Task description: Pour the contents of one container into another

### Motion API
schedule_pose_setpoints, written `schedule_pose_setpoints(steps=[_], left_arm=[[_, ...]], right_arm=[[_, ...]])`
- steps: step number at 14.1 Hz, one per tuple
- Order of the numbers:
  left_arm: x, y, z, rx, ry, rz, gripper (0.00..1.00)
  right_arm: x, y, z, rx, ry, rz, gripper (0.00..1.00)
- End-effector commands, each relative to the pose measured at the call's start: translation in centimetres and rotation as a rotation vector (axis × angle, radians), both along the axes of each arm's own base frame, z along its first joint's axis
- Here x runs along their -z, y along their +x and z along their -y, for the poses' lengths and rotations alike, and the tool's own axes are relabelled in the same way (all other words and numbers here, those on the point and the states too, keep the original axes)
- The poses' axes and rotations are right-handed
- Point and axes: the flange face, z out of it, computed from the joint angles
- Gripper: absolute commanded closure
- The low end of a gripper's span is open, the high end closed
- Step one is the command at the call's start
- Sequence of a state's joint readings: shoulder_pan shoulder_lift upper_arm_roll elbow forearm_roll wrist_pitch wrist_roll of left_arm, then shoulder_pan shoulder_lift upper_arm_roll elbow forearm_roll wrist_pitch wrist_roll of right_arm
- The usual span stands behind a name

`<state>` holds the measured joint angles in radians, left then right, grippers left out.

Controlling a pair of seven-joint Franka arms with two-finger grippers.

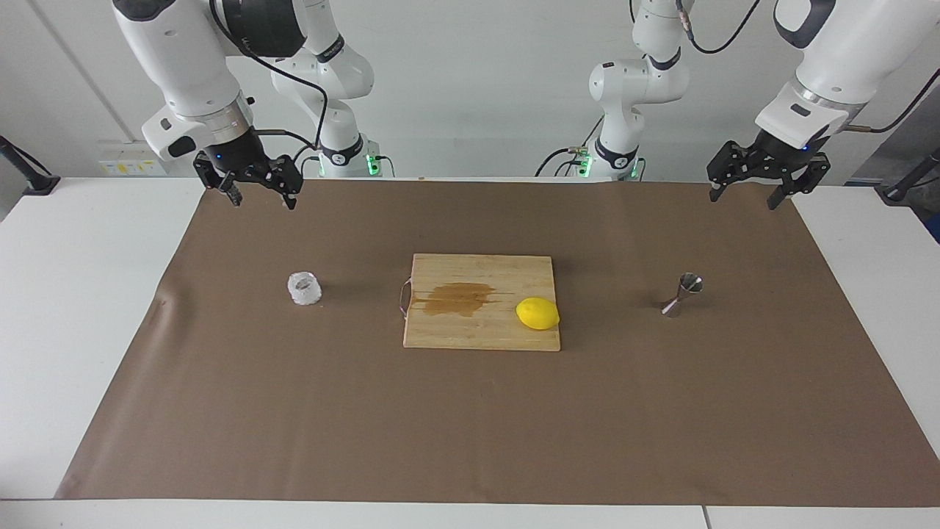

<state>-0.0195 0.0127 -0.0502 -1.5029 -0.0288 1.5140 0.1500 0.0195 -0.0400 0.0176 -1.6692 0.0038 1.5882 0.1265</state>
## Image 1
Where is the steel double jigger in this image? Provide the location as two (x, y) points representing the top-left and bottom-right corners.
(661, 273), (704, 318)

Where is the brown paper mat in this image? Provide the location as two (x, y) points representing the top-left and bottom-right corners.
(55, 179), (940, 508)

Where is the black base cable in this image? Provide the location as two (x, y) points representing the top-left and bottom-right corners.
(535, 118), (607, 179)

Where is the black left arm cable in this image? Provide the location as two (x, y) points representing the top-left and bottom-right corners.
(672, 0), (940, 134)

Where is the yellow lemon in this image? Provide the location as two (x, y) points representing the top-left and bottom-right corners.
(516, 297), (561, 331)

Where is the clear textured glass cup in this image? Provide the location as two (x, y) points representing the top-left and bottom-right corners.
(287, 271), (323, 306)

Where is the white wall socket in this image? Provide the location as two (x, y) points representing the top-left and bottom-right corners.
(98, 141), (166, 177)

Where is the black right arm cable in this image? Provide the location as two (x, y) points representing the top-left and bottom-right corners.
(209, 0), (329, 166)

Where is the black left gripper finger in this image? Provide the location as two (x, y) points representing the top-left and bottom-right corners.
(767, 152), (833, 212)
(706, 141), (758, 204)

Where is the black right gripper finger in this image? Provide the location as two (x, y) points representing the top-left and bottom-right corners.
(256, 154), (305, 212)
(193, 153), (245, 209)

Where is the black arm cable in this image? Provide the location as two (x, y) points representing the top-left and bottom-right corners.
(209, 0), (329, 166)
(672, 0), (940, 134)

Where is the wooden cutting board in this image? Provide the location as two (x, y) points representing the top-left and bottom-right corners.
(399, 253), (562, 352)

